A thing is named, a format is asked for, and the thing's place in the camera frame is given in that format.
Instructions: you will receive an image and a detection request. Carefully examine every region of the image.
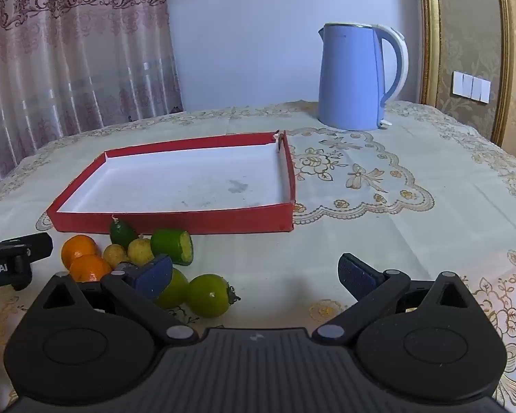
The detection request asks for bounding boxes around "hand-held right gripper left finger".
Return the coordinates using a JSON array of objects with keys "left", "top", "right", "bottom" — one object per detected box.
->
[{"left": 41, "top": 255, "right": 198, "bottom": 346}]

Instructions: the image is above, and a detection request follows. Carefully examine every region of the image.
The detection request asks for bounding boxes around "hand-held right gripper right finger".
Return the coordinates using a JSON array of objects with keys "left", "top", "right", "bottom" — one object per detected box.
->
[{"left": 337, "top": 253, "right": 474, "bottom": 347}]

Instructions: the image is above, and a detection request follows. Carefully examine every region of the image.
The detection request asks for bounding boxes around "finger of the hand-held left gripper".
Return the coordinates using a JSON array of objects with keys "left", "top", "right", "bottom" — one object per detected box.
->
[{"left": 0, "top": 232, "right": 53, "bottom": 264}]

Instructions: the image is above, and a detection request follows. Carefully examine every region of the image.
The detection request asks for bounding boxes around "yellow longan with stem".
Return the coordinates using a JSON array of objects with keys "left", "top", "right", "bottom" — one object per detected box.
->
[{"left": 127, "top": 235, "right": 156, "bottom": 266}]

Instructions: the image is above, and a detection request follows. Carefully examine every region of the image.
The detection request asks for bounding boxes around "green tomato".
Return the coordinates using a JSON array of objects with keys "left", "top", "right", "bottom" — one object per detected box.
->
[
  {"left": 156, "top": 268, "right": 190, "bottom": 309},
  {"left": 186, "top": 274, "right": 241, "bottom": 318}
]

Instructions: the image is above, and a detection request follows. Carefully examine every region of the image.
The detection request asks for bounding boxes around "green cucumber piece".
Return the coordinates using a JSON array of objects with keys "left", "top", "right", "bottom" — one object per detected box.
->
[{"left": 150, "top": 229, "right": 194, "bottom": 266}]

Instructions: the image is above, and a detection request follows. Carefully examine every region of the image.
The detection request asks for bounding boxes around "small orange mandarin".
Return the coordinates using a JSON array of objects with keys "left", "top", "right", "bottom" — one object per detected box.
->
[{"left": 61, "top": 234, "right": 100, "bottom": 268}]

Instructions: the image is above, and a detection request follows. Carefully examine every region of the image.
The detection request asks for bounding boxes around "small yellow longan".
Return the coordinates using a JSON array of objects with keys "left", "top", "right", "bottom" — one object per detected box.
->
[{"left": 102, "top": 244, "right": 130, "bottom": 270}]

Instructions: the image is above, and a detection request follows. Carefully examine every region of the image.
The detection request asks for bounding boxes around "dark green cone-shaped fruit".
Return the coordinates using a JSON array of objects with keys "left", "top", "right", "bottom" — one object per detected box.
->
[{"left": 109, "top": 216, "right": 139, "bottom": 251}]

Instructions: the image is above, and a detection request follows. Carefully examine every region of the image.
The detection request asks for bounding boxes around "large orange mandarin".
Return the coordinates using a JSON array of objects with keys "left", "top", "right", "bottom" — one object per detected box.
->
[{"left": 69, "top": 255, "right": 113, "bottom": 283}]

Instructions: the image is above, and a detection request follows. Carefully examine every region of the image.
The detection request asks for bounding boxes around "red cardboard tray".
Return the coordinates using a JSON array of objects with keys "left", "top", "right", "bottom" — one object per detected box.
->
[{"left": 46, "top": 130, "right": 296, "bottom": 235}]

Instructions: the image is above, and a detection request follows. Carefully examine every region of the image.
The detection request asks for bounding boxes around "light blue electric kettle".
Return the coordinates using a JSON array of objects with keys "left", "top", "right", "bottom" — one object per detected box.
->
[{"left": 317, "top": 23, "right": 409, "bottom": 132}]

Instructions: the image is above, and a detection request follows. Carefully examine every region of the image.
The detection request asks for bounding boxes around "pink patterned curtain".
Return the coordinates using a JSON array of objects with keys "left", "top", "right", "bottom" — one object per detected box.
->
[{"left": 0, "top": 0, "right": 185, "bottom": 193}]

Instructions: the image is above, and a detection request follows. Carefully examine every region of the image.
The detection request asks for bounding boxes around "white wall switch panel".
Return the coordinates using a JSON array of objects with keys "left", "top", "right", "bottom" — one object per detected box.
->
[{"left": 451, "top": 70, "right": 492, "bottom": 104}]

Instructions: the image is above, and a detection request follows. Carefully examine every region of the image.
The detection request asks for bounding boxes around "gold wall moulding strip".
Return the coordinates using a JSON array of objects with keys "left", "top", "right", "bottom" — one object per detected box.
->
[
  {"left": 416, "top": 0, "right": 443, "bottom": 107},
  {"left": 491, "top": 0, "right": 516, "bottom": 147}
]

